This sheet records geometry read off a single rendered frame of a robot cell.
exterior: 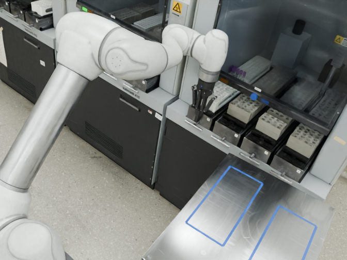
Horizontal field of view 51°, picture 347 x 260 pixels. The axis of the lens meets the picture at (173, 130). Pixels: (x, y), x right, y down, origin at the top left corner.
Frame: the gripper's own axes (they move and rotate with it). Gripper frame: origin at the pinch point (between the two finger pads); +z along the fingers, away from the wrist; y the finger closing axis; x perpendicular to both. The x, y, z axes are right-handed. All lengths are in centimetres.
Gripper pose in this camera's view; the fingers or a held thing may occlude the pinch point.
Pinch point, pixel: (198, 114)
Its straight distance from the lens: 168.8
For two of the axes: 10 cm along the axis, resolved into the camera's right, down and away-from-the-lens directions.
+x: -6.1, 4.3, -6.7
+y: -7.8, -4.9, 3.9
